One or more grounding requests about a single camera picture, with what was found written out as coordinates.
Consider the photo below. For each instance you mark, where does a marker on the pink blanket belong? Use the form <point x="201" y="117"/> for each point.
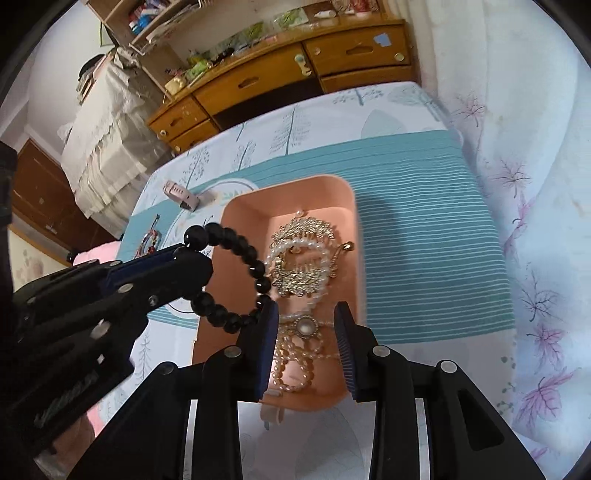
<point x="99" y="251"/>

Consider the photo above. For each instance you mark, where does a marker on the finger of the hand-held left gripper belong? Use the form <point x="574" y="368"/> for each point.
<point x="138" y="270"/>
<point x="184" y="277"/>

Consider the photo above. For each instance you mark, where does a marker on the pink smart watch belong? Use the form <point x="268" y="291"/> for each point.
<point x="180" y="194"/>

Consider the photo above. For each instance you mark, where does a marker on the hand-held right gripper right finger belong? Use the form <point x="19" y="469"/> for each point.
<point x="346" y="355"/>

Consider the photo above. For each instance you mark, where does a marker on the dark wooden cabinet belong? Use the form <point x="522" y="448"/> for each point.
<point x="41" y="194"/>

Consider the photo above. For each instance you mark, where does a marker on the white lace cloth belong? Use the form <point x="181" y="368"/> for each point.
<point x="106" y="138"/>

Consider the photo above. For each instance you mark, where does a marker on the pink cardboard box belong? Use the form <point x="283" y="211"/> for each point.
<point x="337" y="198"/>

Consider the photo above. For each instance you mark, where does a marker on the blue sticker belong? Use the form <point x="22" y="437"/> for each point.
<point x="382" y="40"/>

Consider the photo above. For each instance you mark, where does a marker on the wooden desk with drawers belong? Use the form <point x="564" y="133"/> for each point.
<point x="258" y="81"/>

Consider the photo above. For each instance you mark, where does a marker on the cream mug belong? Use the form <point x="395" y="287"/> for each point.
<point x="174" y="85"/>

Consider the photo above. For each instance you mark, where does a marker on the wooden desk shelf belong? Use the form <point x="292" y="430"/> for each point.
<point x="138" y="23"/>

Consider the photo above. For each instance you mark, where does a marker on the gold ornate hair clip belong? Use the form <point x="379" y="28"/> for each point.
<point x="300" y="228"/>

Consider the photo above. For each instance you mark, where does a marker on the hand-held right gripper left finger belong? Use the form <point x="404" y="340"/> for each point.
<point x="265" y="350"/>

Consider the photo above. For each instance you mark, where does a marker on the mint green drawer hook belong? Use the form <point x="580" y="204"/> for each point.
<point x="303" y="64"/>

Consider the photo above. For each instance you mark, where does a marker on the round pearl brooch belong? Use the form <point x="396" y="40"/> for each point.
<point x="303" y="327"/>

